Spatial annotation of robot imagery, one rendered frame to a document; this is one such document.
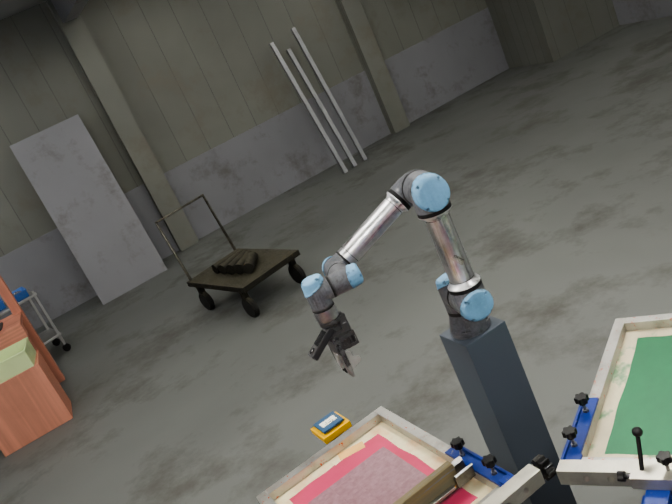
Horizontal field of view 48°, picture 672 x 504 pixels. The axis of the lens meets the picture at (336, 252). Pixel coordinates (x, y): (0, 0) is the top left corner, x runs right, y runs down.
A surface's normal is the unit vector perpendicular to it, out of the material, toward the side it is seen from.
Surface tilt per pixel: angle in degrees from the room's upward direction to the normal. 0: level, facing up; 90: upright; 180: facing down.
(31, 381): 90
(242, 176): 90
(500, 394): 90
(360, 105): 90
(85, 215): 78
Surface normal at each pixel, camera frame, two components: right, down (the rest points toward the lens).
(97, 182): 0.32, -0.05
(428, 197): 0.18, 0.11
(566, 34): 0.41, 0.14
